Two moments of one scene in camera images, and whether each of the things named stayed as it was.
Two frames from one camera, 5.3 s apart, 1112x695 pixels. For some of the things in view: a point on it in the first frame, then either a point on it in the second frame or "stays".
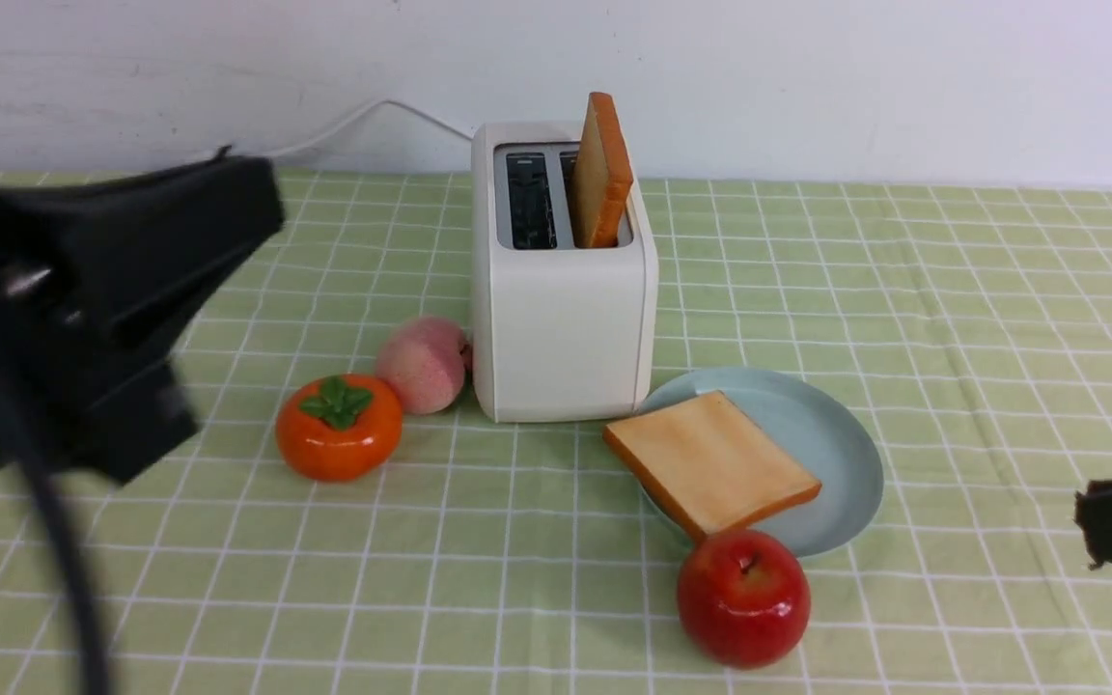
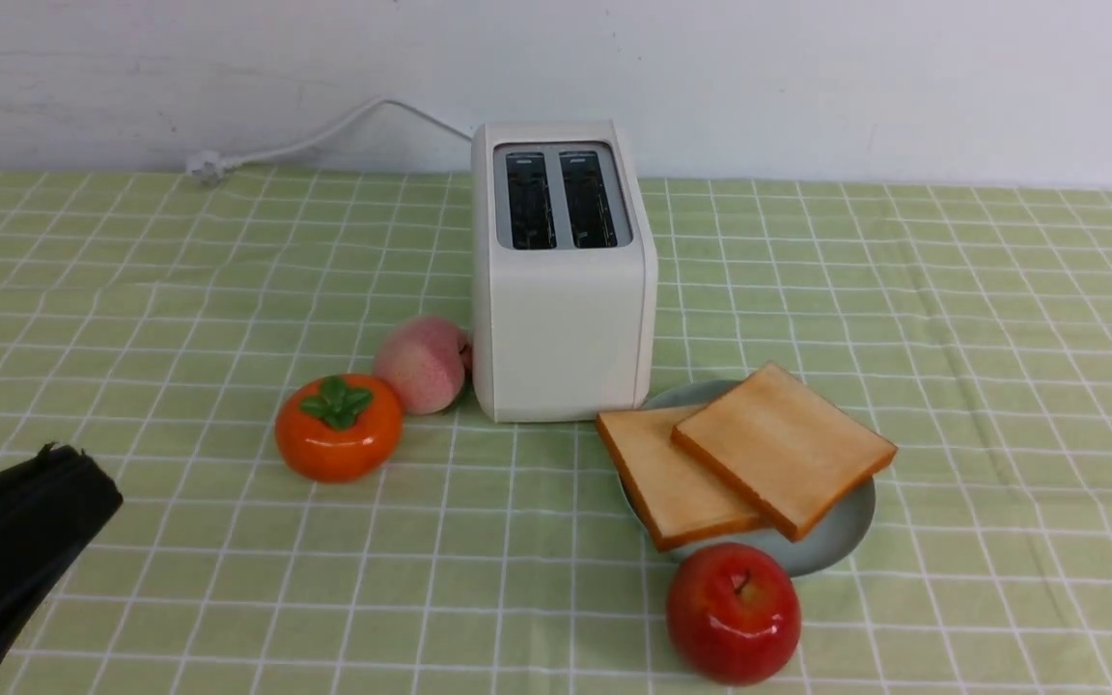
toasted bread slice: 601,176 → 791,453
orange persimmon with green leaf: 338,428 stays
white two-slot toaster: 560,333 stays
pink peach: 422,362 stays
